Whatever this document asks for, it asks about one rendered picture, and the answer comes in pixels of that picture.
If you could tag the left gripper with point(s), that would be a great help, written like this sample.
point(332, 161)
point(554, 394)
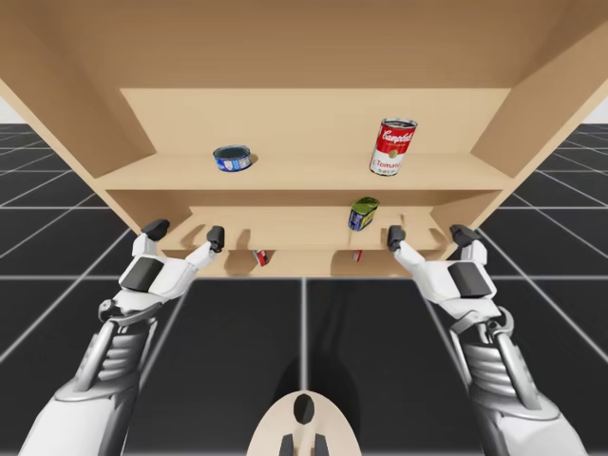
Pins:
point(151, 278)

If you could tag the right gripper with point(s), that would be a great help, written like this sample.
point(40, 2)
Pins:
point(458, 281)

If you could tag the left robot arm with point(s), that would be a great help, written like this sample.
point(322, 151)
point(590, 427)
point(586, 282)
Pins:
point(90, 380)

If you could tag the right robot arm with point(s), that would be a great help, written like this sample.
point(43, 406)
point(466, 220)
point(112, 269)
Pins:
point(513, 380)

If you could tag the green and blue rectangular can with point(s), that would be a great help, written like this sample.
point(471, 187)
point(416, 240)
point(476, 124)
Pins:
point(363, 214)

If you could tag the blue flat can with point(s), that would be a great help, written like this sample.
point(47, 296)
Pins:
point(232, 160)

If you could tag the red and white can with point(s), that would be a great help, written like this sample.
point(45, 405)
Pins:
point(392, 147)

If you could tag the pale wooden shelf unit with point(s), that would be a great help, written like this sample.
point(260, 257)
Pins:
point(304, 62)

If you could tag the red and white carton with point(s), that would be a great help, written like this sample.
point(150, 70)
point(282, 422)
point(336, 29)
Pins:
point(357, 255)

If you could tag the tan robot part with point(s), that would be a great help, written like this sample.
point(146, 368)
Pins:
point(301, 425)

